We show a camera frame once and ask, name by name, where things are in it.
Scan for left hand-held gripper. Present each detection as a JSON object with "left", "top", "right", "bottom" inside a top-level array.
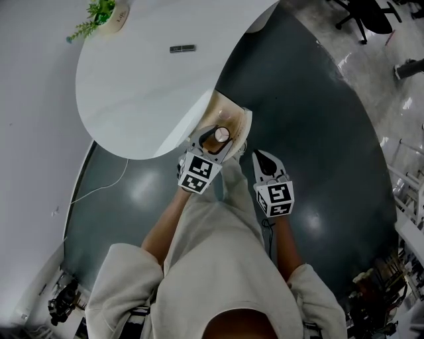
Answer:
[{"left": 177, "top": 124, "right": 235, "bottom": 194}]

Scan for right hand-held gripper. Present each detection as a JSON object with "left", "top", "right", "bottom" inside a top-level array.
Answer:
[{"left": 251, "top": 149, "right": 295, "bottom": 219}]

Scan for round compact case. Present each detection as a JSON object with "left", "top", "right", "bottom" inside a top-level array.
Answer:
[{"left": 213, "top": 126, "right": 231, "bottom": 144}]

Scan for large wooden drawer white front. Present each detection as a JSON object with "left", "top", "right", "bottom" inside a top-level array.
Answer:
[{"left": 184, "top": 89, "right": 253, "bottom": 163}]

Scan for white curved desk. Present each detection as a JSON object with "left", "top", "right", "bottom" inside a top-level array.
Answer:
[{"left": 75, "top": 0, "right": 281, "bottom": 160}]

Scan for person's right forearm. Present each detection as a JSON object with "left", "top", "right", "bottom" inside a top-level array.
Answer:
[{"left": 274, "top": 215, "right": 304, "bottom": 282}]

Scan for person's left forearm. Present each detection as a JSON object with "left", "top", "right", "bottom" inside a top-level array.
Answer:
[{"left": 140, "top": 190, "right": 193, "bottom": 266}]

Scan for person's light trousers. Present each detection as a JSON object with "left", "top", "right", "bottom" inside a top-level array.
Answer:
[{"left": 211, "top": 158, "right": 266, "bottom": 239}]

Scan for person's white sweatshirt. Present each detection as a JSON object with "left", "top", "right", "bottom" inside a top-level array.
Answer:
[{"left": 85, "top": 198, "right": 348, "bottom": 339}]

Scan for green plant in cream pot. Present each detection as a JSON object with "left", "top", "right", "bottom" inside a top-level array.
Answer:
[{"left": 66, "top": 0, "right": 131, "bottom": 42}]

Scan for black office chair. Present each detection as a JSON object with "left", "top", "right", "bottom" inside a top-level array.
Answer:
[{"left": 326, "top": 0, "right": 403, "bottom": 46}]

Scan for black tripod equipment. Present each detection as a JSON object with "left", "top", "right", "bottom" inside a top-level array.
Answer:
[{"left": 48, "top": 279, "right": 80, "bottom": 327}]

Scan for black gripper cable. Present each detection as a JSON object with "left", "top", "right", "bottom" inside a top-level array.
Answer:
[{"left": 261, "top": 218, "right": 278, "bottom": 262}]

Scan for white power cable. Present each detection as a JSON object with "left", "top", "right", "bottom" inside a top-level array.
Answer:
[{"left": 69, "top": 158, "right": 130, "bottom": 205}]

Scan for white metal frame rack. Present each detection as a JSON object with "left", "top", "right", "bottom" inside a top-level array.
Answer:
[{"left": 386, "top": 138, "right": 424, "bottom": 232}]

